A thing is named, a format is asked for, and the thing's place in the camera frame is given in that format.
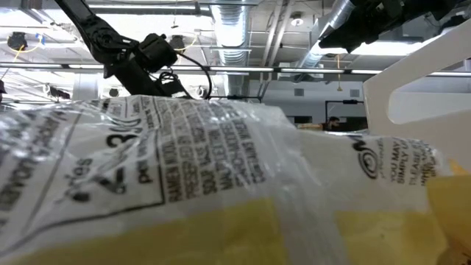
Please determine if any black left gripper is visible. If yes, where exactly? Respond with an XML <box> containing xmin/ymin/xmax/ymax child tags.
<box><xmin>105</xmin><ymin>60</ymin><xmax>191</xmax><ymax>97</ymax></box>

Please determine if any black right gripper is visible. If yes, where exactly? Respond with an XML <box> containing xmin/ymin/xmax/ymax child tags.
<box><xmin>319</xmin><ymin>0</ymin><xmax>424</xmax><ymax>53</ymax></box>

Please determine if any person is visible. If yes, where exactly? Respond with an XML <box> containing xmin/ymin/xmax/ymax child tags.
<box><xmin>325</xmin><ymin>116</ymin><xmax>341</xmax><ymax>132</ymax></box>

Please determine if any long ceiling light strip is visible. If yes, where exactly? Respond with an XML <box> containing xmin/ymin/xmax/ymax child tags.
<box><xmin>0</xmin><ymin>62</ymin><xmax>471</xmax><ymax>78</ymax></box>

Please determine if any yellow edged white ramen packet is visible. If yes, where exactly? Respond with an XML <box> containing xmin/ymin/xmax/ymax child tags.
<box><xmin>0</xmin><ymin>94</ymin><xmax>471</xmax><ymax>265</ymax></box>

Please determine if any white plastic tray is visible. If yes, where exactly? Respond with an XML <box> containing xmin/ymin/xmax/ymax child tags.
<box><xmin>362</xmin><ymin>18</ymin><xmax>471</xmax><ymax>174</ymax></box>

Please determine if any silver round air duct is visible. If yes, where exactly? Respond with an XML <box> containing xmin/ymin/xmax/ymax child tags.
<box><xmin>211</xmin><ymin>0</ymin><xmax>253</xmax><ymax>99</ymax></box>
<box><xmin>294</xmin><ymin>0</ymin><xmax>356</xmax><ymax>84</ymax></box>

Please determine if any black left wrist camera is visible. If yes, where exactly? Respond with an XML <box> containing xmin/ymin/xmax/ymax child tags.
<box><xmin>138</xmin><ymin>32</ymin><xmax>179</xmax><ymax>74</ymax></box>

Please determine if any black ceiling device yellow cable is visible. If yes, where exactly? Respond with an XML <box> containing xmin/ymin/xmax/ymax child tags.
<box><xmin>7</xmin><ymin>31</ymin><xmax>26</xmax><ymax>52</ymax></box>
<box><xmin>169</xmin><ymin>35</ymin><xmax>187</xmax><ymax>52</ymax></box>

